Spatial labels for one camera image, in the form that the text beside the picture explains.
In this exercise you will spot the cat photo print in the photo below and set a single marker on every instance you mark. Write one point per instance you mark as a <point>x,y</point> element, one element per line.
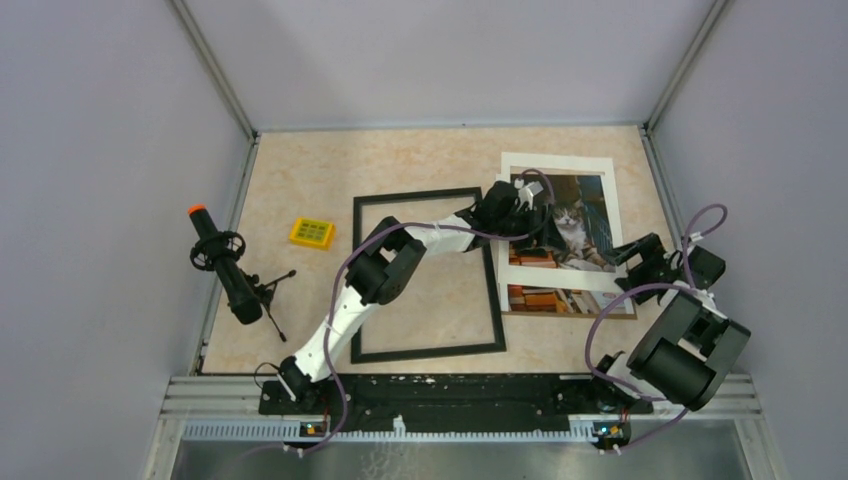
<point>581,218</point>

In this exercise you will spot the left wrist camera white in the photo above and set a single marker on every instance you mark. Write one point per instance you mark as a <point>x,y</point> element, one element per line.
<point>527,192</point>

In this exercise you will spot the yellow small tray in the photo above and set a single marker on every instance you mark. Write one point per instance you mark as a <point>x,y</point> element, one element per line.
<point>311,233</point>

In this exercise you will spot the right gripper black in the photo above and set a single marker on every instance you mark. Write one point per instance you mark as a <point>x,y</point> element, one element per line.
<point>654,252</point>

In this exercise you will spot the black picture frame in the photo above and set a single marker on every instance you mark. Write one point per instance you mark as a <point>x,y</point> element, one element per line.
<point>498,345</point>

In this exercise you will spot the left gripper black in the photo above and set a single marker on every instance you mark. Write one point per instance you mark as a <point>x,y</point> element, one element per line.
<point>550,237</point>

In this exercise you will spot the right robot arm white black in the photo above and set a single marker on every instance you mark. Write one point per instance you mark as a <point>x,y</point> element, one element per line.
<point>689,350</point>

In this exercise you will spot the brown frame backing board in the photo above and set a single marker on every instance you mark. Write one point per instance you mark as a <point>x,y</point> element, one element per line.
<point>555,302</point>

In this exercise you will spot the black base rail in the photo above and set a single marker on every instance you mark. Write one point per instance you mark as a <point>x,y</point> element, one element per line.
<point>442,403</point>

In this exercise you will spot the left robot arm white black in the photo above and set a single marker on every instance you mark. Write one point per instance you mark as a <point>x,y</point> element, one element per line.
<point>379,269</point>

